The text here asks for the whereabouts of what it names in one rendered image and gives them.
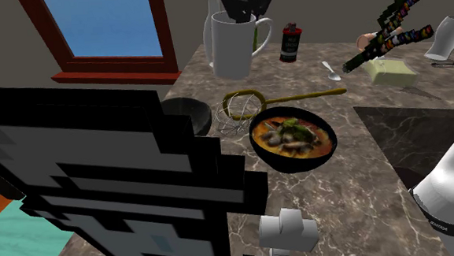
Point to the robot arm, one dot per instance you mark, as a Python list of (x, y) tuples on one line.
[(446, 189)]

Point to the black bowl of soup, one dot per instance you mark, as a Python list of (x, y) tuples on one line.
[(292, 140)]

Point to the empty black bowl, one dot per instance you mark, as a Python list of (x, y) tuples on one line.
[(195, 111)]

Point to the black grey blocky appliance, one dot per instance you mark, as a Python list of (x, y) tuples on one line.
[(97, 148)]

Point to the silver spoon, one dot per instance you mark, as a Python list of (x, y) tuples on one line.
[(333, 75)]

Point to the white mug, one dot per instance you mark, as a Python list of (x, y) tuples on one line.
[(231, 46)]

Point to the red black canister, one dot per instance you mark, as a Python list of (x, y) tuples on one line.
[(290, 44)]

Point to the pale green block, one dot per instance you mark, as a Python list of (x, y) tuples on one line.
[(391, 73)]

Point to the clear glass vase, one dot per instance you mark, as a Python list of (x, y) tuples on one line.
[(208, 32)]

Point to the teal rug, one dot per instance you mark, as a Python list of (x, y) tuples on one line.
[(20, 240)]

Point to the black forked colourful-dotted stick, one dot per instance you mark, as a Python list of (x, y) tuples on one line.
[(384, 43)]

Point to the black speckled plant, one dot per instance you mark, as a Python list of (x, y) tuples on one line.
[(244, 2)]

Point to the black pen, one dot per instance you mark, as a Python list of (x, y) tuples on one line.
[(448, 63)]

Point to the red-framed window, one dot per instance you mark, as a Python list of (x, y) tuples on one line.
[(107, 25)]

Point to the white curved vase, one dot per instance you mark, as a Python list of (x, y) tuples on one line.
[(447, 37)]

